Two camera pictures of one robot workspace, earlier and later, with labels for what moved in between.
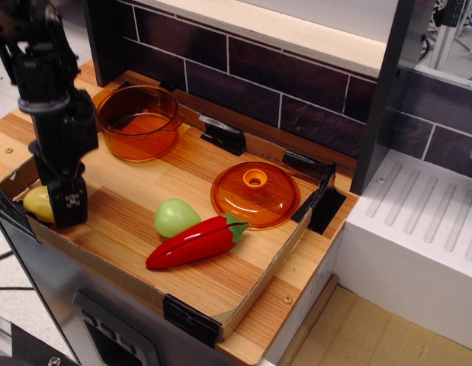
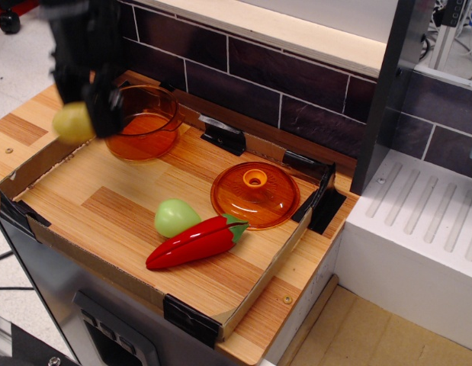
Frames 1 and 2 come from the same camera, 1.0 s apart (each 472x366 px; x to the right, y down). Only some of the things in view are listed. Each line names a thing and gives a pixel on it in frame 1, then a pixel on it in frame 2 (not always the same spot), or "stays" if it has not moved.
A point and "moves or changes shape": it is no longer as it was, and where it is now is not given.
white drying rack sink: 410,245 stays
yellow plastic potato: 36,200 moves or changes shape
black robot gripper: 65,125 to 87,36
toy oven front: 104,322 stays
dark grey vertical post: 407,38 stays
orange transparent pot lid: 261,194 stays
